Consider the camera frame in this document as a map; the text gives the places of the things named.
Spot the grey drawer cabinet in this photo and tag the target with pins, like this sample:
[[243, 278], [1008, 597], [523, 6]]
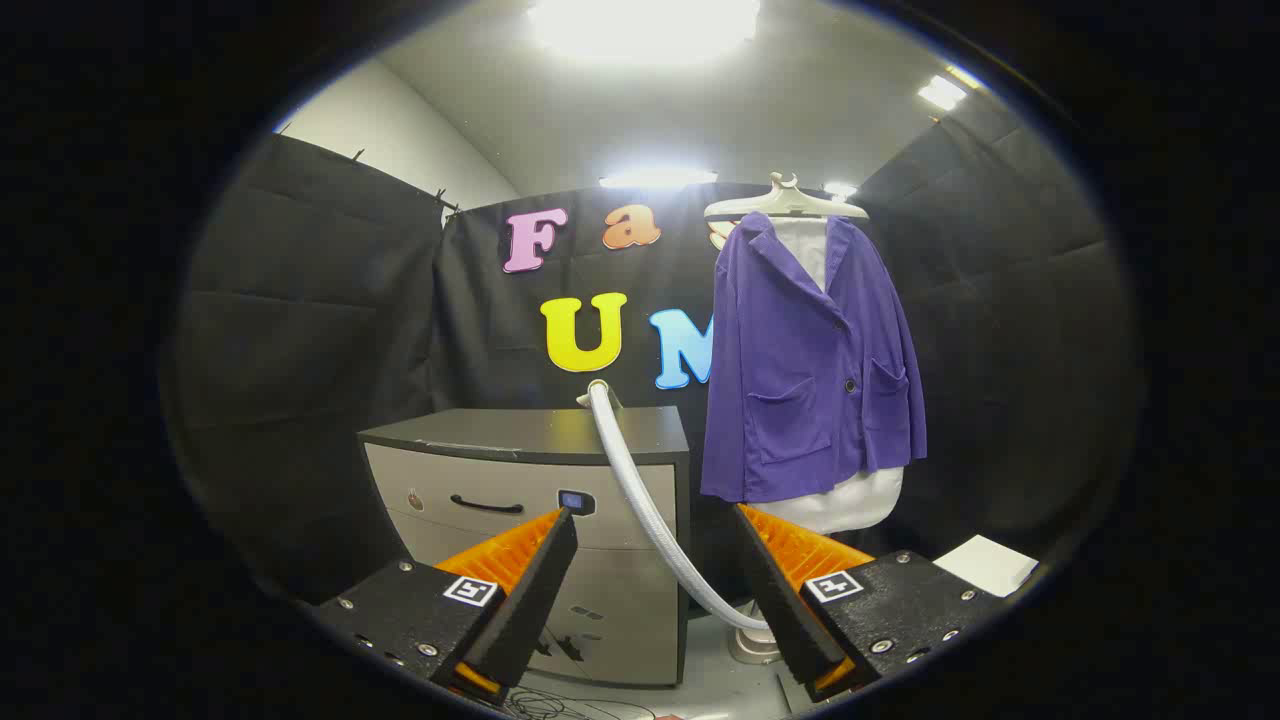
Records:
[[620, 600]]

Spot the black backdrop cloth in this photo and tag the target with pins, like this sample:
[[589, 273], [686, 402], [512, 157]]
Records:
[[300, 330]]

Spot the small ceiling light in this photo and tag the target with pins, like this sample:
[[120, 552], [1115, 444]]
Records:
[[840, 189], [942, 92]]

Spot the white steamer base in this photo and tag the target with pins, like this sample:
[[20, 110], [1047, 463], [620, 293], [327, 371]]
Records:
[[750, 645]]

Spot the white paper sheet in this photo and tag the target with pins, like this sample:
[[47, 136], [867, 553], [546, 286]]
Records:
[[985, 565]]

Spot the large ceiling light panel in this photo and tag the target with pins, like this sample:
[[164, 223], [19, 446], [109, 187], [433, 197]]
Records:
[[645, 25]]

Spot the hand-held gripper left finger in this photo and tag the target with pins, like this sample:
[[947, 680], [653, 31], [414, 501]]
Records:
[[535, 600]]

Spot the long ceiling light strip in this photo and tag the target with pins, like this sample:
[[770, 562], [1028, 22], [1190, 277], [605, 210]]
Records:
[[658, 178]]

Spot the white clothes hanger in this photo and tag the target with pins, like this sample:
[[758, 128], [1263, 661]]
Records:
[[790, 200]]

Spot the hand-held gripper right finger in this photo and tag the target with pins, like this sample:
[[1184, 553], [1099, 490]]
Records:
[[780, 610]]

